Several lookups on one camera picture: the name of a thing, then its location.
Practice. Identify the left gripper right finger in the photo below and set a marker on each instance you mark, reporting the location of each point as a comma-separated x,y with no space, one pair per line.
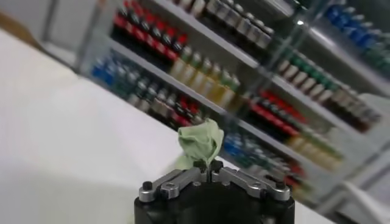
250,184

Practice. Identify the white cabinet shelf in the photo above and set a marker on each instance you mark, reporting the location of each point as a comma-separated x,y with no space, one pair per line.
213,36
167,78
274,143
320,109

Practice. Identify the light green printed t-shirt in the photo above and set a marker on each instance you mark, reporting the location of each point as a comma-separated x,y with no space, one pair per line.
201,143

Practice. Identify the brown cardboard box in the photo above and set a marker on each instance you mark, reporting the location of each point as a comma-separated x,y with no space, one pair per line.
18,29

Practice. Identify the glass door drinks cabinet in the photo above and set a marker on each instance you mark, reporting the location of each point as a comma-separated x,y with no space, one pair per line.
88,39
320,42

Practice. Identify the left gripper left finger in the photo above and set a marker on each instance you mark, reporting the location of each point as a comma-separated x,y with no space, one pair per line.
173,184

